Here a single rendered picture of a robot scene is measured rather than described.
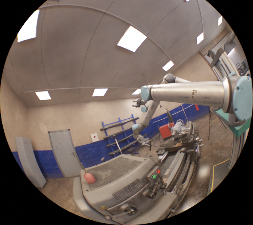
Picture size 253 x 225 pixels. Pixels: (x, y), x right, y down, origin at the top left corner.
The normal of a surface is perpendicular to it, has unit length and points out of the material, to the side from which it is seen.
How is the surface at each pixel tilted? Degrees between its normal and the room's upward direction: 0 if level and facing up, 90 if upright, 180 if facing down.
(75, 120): 90
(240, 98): 93
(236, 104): 93
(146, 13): 180
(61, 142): 90
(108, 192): 45
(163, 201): 32
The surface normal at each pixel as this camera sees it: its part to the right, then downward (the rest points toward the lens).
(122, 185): 0.14, -0.95
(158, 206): -0.01, -1.00
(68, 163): 0.54, -0.47
